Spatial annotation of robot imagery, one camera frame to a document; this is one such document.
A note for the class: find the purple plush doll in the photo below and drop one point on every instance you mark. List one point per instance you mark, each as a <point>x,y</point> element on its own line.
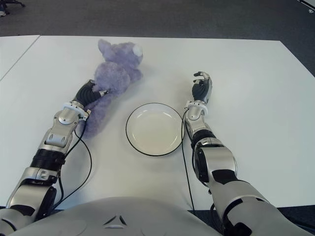
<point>113,73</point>

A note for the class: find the thin white bar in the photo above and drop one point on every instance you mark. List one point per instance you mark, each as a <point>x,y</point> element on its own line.
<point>307,3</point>

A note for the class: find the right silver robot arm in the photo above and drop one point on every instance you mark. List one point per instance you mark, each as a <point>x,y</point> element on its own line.
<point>216,157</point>

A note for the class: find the white plate with black rim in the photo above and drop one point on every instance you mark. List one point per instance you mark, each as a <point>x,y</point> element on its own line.
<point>155,130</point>

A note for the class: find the black office chair base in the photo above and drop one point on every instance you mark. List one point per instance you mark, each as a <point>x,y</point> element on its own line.
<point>13,3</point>

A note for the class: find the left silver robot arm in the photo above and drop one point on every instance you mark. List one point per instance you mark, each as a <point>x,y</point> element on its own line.
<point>59,127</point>

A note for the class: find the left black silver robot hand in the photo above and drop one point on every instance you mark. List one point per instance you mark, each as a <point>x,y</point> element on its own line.
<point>86,94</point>

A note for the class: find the grey robot torso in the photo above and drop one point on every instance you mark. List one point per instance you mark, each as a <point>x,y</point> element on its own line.
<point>118,209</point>

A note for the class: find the small white floor object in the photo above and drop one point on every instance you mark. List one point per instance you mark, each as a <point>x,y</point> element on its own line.
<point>310,10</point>

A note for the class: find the white sneaker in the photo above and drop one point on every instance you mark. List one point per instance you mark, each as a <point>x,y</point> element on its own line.
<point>2,13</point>

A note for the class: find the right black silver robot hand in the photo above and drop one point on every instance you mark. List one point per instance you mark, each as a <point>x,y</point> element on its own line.
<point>201,91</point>

